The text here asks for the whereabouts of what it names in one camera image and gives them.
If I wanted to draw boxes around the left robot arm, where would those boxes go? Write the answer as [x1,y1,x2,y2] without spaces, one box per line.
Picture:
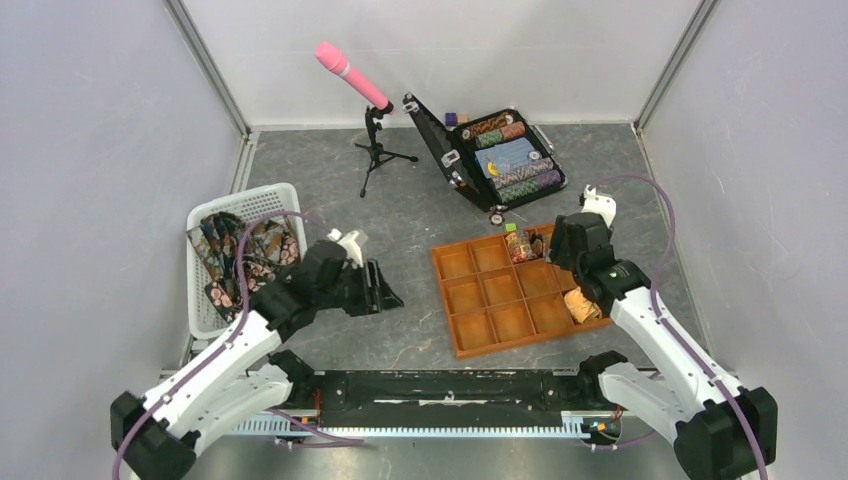
[109,238,404,479]

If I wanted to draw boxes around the rolled tan patterned tie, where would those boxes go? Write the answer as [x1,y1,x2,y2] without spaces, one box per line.
[563,287,603,325]

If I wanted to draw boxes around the rolled dark patterned tie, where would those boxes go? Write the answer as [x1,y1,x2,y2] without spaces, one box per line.
[504,230,547,264]

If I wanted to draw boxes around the black poker chip case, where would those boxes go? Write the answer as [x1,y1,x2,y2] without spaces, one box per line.
[403,93,568,214]

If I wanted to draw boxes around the black floral tie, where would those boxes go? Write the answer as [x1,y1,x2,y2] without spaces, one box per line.
[204,234,300,324]

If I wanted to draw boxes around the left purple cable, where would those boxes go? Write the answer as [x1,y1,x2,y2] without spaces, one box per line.
[111,210,333,480]

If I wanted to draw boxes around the loose poker chip stack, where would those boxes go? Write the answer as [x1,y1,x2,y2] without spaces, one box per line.
[489,205,508,227]

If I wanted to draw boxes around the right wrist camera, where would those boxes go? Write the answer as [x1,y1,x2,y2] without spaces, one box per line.
[579,185,617,228]

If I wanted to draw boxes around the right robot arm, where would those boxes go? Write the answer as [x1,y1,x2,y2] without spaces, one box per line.
[547,212,778,479]

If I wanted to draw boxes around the pink microphone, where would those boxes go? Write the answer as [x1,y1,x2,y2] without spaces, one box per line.
[314,42,394,114]

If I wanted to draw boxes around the white plastic basket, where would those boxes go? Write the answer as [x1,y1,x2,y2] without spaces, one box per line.
[186,183,306,339]

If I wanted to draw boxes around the dark blue patterned tie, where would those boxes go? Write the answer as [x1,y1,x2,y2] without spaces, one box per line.
[186,212,296,280]

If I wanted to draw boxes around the orange compartment tray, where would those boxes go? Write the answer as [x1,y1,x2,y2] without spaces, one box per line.
[431,224,611,360]

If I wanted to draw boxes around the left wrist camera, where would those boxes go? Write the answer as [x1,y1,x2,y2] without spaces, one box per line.
[326,229,368,268]

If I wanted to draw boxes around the black tripod stand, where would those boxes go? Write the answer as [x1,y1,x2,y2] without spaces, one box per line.
[354,102,419,198]

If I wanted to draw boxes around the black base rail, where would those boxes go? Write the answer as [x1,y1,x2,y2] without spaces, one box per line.
[282,369,616,428]

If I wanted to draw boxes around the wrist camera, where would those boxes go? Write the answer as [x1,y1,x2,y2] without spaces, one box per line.
[326,229,368,268]
[579,185,617,228]

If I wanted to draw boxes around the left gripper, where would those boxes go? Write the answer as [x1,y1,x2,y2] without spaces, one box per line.
[316,258,404,317]

